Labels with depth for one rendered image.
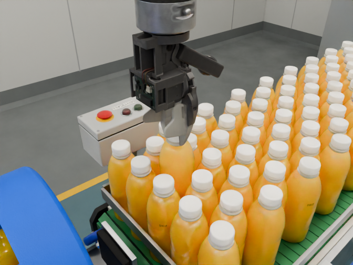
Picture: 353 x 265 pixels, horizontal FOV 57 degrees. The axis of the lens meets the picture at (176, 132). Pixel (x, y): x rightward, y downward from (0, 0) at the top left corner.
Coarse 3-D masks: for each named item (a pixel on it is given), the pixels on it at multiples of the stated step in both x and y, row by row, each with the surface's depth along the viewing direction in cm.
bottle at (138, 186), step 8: (128, 176) 66; (136, 176) 63; (144, 176) 63; (152, 176) 65; (128, 184) 65; (136, 184) 64; (144, 184) 64; (152, 184) 65; (128, 192) 65; (136, 192) 64; (144, 192) 64; (128, 200) 67; (136, 200) 65; (144, 200) 65; (128, 208) 69; (136, 208) 67; (144, 208) 66; (136, 216) 68; (144, 216) 67; (144, 224) 69
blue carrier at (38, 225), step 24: (24, 168) 44; (0, 192) 39; (24, 192) 38; (48, 192) 39; (0, 216) 36; (24, 216) 36; (48, 216) 37; (24, 240) 34; (48, 240) 35; (72, 240) 36; (24, 264) 33; (48, 264) 34; (72, 264) 35
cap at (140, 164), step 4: (136, 156) 65; (140, 156) 65; (144, 156) 65; (132, 160) 64; (136, 160) 64; (140, 160) 64; (144, 160) 64; (148, 160) 64; (132, 164) 63; (136, 164) 63; (140, 164) 63; (144, 164) 63; (148, 164) 63; (132, 168) 63; (136, 168) 62; (140, 168) 62; (144, 168) 63; (148, 168) 63; (136, 172) 63; (140, 172) 63; (144, 172) 63
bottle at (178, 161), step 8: (168, 144) 62; (176, 144) 61; (184, 144) 62; (160, 152) 64; (168, 152) 62; (176, 152) 61; (184, 152) 61; (192, 152) 63; (160, 160) 64; (168, 160) 62; (176, 160) 61; (184, 160) 62; (192, 160) 63; (160, 168) 65; (168, 168) 62; (176, 168) 62; (184, 168) 62; (192, 168) 64; (176, 176) 63; (184, 176) 63; (176, 184) 64; (184, 184) 65; (184, 192) 66
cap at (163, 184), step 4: (156, 176) 60; (160, 176) 60; (164, 176) 60; (168, 176) 60; (156, 180) 59; (160, 180) 59; (164, 180) 59; (168, 180) 59; (172, 180) 59; (156, 184) 58; (160, 184) 58; (164, 184) 58; (168, 184) 58; (172, 184) 58; (156, 188) 58; (160, 188) 58; (164, 188) 58; (168, 188) 58; (172, 188) 59; (160, 192) 58; (164, 192) 58; (168, 192) 59
